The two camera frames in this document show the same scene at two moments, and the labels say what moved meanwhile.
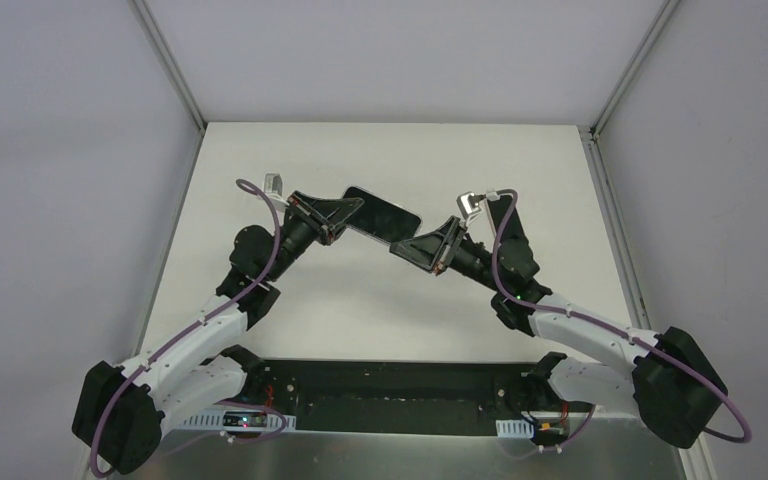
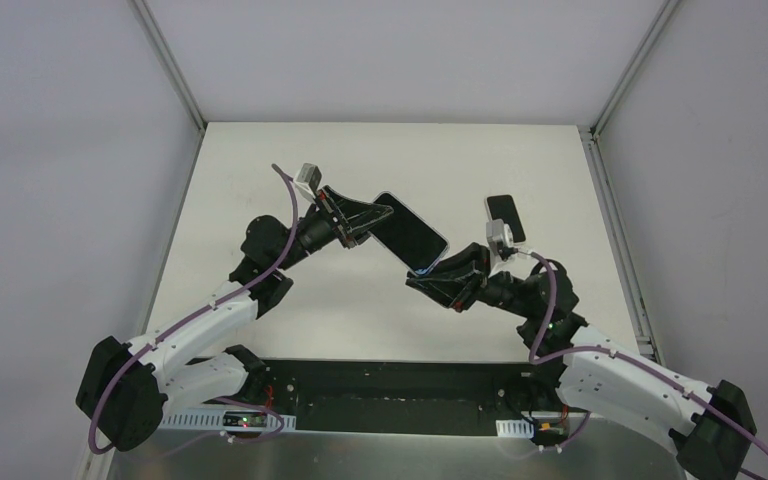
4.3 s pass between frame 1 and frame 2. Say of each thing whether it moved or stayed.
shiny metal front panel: stayed
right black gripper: moved
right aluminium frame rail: stayed
